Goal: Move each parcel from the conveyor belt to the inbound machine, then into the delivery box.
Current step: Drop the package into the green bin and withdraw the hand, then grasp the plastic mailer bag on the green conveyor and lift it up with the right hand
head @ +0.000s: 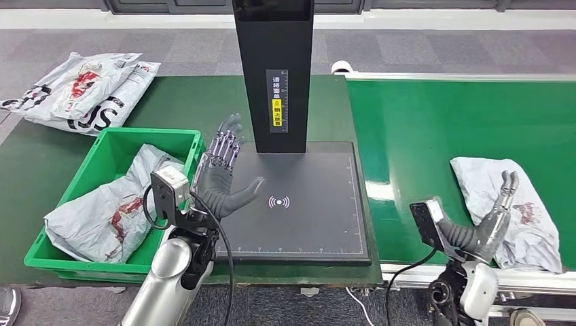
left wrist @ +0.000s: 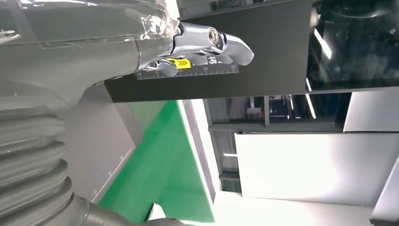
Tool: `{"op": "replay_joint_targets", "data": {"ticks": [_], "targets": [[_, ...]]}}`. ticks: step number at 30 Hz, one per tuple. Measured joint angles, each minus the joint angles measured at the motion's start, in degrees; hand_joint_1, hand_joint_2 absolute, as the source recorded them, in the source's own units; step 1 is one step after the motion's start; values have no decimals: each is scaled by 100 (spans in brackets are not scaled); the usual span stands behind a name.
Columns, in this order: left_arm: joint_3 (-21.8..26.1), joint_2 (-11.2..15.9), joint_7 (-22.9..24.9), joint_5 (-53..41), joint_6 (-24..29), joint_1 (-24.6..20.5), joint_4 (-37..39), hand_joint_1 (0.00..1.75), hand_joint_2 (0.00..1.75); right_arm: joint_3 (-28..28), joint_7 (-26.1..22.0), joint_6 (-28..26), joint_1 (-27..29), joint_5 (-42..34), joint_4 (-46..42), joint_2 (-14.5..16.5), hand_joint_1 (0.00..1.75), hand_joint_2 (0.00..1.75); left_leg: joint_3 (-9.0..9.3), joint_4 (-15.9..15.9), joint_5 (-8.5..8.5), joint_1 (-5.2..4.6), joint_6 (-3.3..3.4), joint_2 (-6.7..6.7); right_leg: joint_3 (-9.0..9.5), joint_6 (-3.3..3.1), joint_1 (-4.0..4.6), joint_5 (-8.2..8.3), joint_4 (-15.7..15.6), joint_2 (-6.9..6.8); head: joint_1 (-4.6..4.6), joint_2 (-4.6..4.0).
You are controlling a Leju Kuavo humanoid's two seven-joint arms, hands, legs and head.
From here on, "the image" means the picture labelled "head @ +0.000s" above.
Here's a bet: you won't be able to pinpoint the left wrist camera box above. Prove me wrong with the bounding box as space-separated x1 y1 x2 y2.
149 164 191 226

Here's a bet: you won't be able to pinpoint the black camera cable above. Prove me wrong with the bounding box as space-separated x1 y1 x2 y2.
386 247 437 326
142 184 235 326

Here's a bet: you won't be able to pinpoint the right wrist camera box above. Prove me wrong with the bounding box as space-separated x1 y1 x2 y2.
409 198 451 253

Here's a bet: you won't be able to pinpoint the grey parcel bag red print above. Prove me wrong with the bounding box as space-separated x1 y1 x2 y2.
43 143 185 264

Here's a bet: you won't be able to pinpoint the black right camera cable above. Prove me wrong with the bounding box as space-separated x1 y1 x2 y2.
386 247 437 326

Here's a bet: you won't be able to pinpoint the black yellow label strip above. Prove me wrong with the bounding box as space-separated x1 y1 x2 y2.
265 69 289 134

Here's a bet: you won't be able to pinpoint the white parcel bag red logo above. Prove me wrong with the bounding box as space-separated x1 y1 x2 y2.
0 52 142 120

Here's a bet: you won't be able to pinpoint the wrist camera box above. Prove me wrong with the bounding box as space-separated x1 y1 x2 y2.
409 198 451 253
149 164 191 226

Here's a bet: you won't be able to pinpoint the grey caster wheel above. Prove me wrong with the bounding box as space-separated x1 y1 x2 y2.
509 307 546 326

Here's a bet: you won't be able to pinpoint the white conveyor roller end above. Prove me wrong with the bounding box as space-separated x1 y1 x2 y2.
330 60 358 75

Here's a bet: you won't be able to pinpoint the white parcel bag black letters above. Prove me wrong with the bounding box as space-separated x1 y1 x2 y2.
21 60 161 137

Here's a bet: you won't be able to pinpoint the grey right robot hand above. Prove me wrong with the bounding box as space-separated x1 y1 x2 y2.
473 170 520 264

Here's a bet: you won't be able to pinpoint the white cable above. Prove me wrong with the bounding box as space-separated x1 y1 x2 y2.
345 287 375 326

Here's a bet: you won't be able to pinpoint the green conveyor belt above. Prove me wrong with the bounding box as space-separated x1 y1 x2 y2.
346 79 576 273

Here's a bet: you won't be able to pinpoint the green plastic crate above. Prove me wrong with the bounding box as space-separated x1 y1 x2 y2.
23 127 207 285

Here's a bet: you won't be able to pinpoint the black left camera cable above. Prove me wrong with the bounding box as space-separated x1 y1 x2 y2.
142 184 235 326

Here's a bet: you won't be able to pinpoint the grey rounded floor object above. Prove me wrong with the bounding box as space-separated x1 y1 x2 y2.
0 287 22 326

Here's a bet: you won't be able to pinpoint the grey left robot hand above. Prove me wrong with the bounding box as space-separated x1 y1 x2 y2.
192 113 266 221

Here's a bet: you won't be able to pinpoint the black scanner base plate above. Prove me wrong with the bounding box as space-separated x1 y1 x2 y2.
211 141 373 266

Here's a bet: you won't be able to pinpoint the dark green work table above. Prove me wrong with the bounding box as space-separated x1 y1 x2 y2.
0 74 383 289

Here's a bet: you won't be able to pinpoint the black scanner column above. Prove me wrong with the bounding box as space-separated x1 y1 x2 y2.
232 0 315 154

